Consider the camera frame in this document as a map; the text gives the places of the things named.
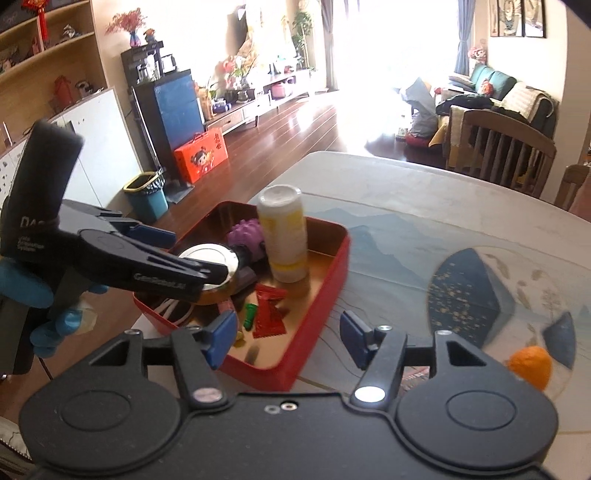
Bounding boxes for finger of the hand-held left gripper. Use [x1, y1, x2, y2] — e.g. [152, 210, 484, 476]
[81, 229, 230, 303]
[99, 210, 177, 250]

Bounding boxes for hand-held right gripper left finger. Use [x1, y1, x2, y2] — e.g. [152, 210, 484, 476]
[90, 311, 238, 408]

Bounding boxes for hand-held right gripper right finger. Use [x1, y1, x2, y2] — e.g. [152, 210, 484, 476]
[339, 310, 505, 410]

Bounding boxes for red rectangular box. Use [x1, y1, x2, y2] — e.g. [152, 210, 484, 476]
[133, 200, 350, 391]

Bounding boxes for round white-lidded tin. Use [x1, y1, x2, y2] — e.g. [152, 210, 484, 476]
[178, 244, 240, 296]

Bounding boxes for red candy wrapper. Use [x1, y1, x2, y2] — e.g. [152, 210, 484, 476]
[253, 285, 288, 339]

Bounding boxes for white and yellow bottle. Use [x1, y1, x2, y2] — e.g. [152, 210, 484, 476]
[256, 185, 309, 283]

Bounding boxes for person's left hand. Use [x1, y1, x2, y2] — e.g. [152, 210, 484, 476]
[0, 263, 98, 358]

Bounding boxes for teal trash bin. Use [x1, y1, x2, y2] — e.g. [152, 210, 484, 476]
[123, 171, 169, 224]

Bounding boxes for white cabinet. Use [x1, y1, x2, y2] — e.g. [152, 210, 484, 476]
[0, 88, 144, 217]

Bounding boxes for purple spiky ball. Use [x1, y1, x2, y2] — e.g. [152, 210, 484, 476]
[227, 220, 266, 252]

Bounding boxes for orange gift box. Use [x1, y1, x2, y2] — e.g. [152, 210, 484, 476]
[174, 128, 229, 184]

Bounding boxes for black cabinet with blue panel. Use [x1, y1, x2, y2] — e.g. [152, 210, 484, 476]
[121, 41, 206, 172]

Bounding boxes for printed tablecloth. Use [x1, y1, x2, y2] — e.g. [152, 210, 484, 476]
[249, 150, 591, 480]

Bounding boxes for low wooden tv cabinet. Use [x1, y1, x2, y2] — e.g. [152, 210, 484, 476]
[203, 69, 315, 134]

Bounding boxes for orange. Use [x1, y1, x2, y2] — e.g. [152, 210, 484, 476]
[508, 347, 552, 391]

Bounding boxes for vase with pink flowers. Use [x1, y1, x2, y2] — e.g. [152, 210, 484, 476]
[105, 8, 145, 48]

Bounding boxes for red potted flowers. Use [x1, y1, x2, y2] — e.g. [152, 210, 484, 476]
[217, 55, 250, 89]

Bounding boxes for grey bag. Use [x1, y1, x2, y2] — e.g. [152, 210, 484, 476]
[401, 78, 439, 148]

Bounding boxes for slatted wooden chair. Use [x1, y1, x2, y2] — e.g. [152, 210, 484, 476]
[445, 105, 557, 199]

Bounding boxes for green potted plant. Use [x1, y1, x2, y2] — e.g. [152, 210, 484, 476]
[292, 11, 315, 70]

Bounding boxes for wooden chair with draped cloth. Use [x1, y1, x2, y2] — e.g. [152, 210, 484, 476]
[554, 164, 591, 217]

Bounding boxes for dark teal sofa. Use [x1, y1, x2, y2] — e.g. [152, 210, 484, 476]
[450, 62, 559, 139]

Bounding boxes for blue curtain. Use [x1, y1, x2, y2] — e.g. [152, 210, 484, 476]
[455, 0, 476, 75]

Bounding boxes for wooden wall shelf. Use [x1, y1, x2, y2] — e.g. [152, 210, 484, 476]
[0, 0, 109, 139]

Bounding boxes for framed wall pictures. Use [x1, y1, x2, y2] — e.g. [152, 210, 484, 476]
[489, 0, 548, 38]

